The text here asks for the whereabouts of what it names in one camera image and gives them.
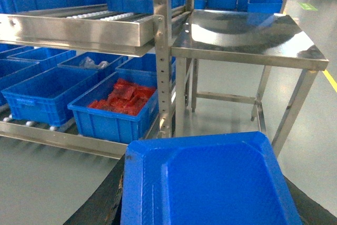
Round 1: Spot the blue bin with plastic bag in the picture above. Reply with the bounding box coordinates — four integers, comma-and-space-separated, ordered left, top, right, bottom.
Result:
57, 52, 128, 80

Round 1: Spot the red packaged parts pile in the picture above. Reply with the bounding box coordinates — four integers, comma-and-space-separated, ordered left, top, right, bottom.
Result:
87, 78, 156, 116

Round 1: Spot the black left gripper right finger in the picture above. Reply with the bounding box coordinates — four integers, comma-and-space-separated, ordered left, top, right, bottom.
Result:
284, 176, 337, 225

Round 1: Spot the blue plastic tray part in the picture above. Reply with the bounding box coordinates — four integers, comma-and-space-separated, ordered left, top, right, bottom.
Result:
121, 132, 301, 224

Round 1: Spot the empty blue target bin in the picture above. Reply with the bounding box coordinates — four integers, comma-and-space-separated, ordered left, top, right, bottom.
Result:
2, 67, 99, 127

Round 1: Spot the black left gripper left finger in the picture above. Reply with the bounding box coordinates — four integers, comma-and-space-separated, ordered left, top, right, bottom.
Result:
64, 156, 125, 224

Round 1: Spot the blue bin with red parts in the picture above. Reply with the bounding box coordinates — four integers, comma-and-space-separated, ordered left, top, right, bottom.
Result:
67, 72, 158, 144

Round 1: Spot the stainless steel table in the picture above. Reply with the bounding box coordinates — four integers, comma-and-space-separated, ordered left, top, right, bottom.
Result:
171, 10, 329, 155

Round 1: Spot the blue bin far left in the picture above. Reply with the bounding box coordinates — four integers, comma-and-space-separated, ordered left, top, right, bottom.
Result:
1, 60, 41, 91

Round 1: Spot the steel flow rack shelf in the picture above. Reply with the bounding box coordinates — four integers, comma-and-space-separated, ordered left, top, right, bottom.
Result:
1, 0, 191, 159

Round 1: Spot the blue bin behind red parts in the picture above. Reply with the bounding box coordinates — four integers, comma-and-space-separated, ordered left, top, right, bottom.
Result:
115, 53, 176, 83

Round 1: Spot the clear plastic bag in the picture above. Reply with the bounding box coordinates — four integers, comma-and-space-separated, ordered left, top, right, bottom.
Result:
79, 57, 109, 69

